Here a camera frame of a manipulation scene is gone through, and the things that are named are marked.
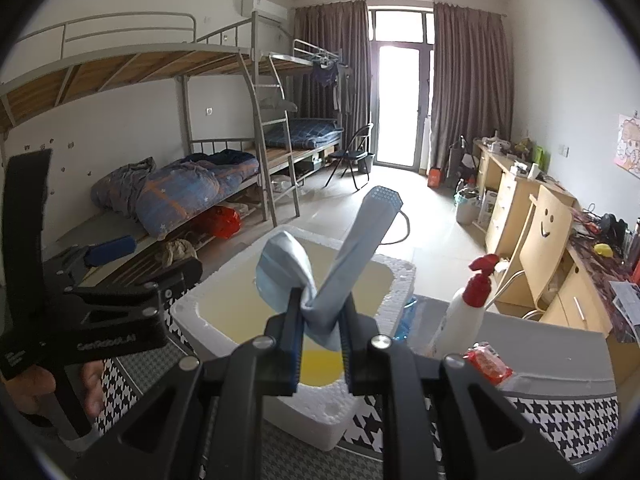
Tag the white air conditioner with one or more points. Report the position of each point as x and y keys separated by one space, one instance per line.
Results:
x=265 y=7

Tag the light blue sock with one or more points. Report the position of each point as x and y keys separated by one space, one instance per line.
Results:
x=360 y=250

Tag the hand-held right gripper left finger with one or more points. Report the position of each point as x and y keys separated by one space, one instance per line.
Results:
x=295 y=355

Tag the blue rolled mat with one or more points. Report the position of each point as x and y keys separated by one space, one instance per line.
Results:
x=110 y=250

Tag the person's left hand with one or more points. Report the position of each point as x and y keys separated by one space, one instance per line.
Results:
x=27 y=392

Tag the black headphones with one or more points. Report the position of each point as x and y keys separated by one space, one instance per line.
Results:
x=612 y=225

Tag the dark blue plaid quilt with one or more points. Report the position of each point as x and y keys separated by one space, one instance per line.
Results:
x=305 y=132

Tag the grey pillow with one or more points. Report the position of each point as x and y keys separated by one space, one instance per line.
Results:
x=277 y=104

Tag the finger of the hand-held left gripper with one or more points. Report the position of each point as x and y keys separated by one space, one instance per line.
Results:
x=175 y=277

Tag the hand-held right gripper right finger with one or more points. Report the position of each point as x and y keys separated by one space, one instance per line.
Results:
x=348 y=360

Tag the houndstooth tablecloth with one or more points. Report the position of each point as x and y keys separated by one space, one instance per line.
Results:
x=560 y=420

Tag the white spray bottle red trigger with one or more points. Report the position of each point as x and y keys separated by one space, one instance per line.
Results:
x=460 y=320

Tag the red plastic bag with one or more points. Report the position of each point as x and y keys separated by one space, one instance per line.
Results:
x=222 y=222

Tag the wooden chair with smiley face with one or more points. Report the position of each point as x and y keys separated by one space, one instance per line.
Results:
x=547 y=240

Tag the grey blanket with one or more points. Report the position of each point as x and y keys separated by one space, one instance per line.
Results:
x=120 y=185

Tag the brown curtain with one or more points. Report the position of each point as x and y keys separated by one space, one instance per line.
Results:
x=330 y=25
x=470 y=85

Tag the blue orange patterned quilt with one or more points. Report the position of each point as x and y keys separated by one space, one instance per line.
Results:
x=185 y=190

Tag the red snack packet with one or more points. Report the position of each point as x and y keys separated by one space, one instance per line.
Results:
x=487 y=362

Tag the dark hanging clothes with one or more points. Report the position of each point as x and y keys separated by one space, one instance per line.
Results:
x=325 y=75

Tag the large metal bunk bed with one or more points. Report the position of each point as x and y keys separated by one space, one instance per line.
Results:
x=125 y=67

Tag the white papers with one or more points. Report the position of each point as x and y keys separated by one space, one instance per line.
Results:
x=627 y=302

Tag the white foam box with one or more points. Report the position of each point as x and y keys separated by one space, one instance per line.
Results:
x=400 y=285

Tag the blue water bottle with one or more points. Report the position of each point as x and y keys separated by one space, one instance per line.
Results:
x=406 y=320

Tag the small metal bunk bed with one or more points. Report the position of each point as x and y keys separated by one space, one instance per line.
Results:
x=295 y=62

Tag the pink wall poster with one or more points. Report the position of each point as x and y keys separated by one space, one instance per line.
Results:
x=630 y=145

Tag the beige cloth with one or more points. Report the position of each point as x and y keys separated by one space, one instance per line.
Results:
x=177 y=252

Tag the black folding chair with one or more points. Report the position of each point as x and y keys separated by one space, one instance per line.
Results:
x=361 y=137

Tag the glass balcony door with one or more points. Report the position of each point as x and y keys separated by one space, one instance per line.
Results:
x=400 y=105

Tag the yellow desk object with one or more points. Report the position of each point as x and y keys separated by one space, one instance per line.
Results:
x=602 y=250

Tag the wooden desk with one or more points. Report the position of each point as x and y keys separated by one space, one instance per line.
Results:
x=575 y=285

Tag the orange box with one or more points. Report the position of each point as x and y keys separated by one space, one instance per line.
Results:
x=436 y=177

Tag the white bucket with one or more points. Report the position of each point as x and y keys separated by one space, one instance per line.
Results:
x=467 y=210

